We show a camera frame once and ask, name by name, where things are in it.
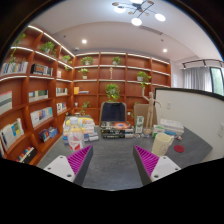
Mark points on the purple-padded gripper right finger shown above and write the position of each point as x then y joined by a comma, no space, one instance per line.
151,167

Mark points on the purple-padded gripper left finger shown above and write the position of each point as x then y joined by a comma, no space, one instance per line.
73,167

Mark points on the clear plastic water bottle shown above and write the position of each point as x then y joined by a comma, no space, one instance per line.
75,135

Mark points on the cream ceramic mug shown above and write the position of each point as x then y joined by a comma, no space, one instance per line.
161,144

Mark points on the red round coaster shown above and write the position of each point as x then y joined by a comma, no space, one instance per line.
179,148

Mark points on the white and green box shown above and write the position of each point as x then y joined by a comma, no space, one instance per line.
158,129

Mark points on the green and white carton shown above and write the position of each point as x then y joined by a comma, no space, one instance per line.
139,124

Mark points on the stack of colourful books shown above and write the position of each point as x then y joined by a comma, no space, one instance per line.
86,124

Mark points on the black box with orange print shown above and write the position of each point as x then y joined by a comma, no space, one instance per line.
114,130

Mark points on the tan wooden chair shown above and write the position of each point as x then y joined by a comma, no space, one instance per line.
142,110

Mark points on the wooden artist mannequin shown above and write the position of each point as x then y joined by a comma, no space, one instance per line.
149,119

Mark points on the chair with dark jacket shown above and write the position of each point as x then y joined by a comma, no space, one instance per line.
112,112

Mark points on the trailing potted plant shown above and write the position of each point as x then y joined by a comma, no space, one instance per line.
113,92

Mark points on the grey window curtain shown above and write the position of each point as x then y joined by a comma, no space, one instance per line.
198,78

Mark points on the ceiling chandelier lamp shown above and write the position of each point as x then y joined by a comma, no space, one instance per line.
137,8

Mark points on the white wall socket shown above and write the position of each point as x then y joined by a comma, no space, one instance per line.
221,130

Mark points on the wooden bookshelf wall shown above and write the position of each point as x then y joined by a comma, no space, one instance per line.
41,82

